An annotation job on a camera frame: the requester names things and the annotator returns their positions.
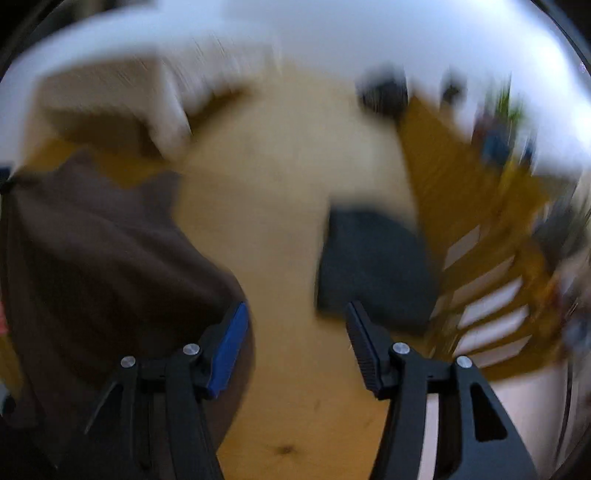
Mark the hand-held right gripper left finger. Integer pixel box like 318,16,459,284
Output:
84,301,250,480

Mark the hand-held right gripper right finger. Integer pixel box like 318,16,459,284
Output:
345,301,539,480

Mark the brown sweater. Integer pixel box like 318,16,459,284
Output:
0,152,256,469

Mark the dark teal folded garment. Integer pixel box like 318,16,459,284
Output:
315,207,440,334

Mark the wooden chair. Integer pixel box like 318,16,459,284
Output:
397,96,571,381

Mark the black object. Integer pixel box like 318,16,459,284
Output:
356,68,411,118

